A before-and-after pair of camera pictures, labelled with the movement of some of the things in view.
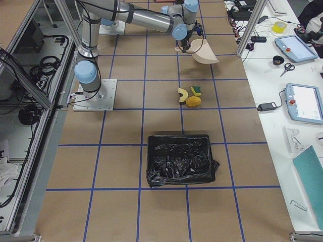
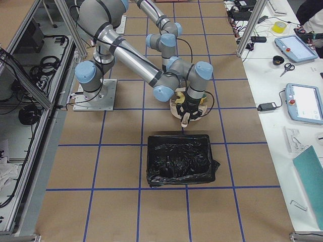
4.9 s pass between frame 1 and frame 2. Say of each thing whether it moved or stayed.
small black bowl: stayed
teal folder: stayed
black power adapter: stayed
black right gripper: moved
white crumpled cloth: stayed
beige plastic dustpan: moved
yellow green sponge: moved
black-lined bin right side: stayed
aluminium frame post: stayed
